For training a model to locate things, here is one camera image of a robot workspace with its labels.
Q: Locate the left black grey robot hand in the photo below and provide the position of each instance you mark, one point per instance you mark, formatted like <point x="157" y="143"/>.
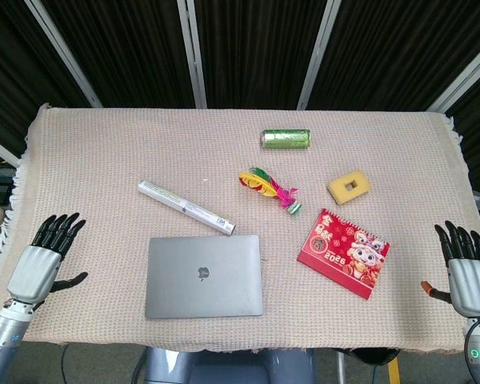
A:
<point x="32" y="272"/>

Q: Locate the colourful feather shuttlecock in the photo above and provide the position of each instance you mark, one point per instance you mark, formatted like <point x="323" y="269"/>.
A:
<point x="264" y="185"/>

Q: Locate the green drink can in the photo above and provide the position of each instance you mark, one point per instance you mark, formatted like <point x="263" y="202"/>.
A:
<point x="286" y="139"/>

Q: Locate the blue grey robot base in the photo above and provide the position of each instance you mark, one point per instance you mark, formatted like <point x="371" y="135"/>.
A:
<point x="224" y="368"/>

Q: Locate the right black grey robot hand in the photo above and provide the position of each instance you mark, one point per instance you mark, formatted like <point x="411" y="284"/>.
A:
<point x="472" y="284"/>

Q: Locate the yellow sponge with square hole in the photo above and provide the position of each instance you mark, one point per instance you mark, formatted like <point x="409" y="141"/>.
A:
<point x="340" y="191"/>

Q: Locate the beige woven tablecloth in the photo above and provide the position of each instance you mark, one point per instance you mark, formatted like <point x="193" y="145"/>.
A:
<point x="144" y="152"/>

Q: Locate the yellow floor post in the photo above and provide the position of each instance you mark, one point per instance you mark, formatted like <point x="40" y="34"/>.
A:
<point x="393" y="372"/>

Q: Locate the red 2026 desk calendar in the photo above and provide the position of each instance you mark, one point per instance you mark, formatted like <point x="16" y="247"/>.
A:
<point x="336" y="248"/>

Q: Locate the white frame post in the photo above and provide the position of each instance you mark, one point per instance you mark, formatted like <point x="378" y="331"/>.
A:
<point x="318" y="56"/>
<point x="464" y="82"/>
<point x="193" y="56"/>
<point x="0" y="149"/>
<point x="64" y="56"/>

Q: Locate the grey closed laptop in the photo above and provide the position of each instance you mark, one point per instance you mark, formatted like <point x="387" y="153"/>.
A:
<point x="204" y="280"/>

